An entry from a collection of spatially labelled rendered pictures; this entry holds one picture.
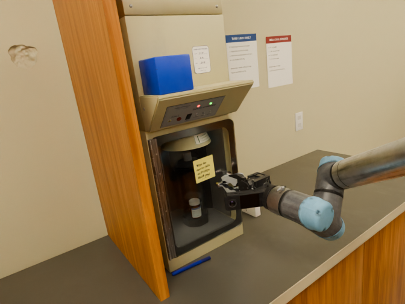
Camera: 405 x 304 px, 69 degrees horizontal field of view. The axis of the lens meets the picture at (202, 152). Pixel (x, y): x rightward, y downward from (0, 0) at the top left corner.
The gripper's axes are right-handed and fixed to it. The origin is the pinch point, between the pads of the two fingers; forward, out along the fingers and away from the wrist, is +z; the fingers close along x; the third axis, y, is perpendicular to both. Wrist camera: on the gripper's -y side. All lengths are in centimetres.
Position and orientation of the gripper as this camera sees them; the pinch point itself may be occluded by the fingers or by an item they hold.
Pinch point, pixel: (222, 182)
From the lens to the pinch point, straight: 95.8
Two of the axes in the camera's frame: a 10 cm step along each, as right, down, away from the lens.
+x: -1.2, -9.5, -2.8
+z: -5.7, -1.6, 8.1
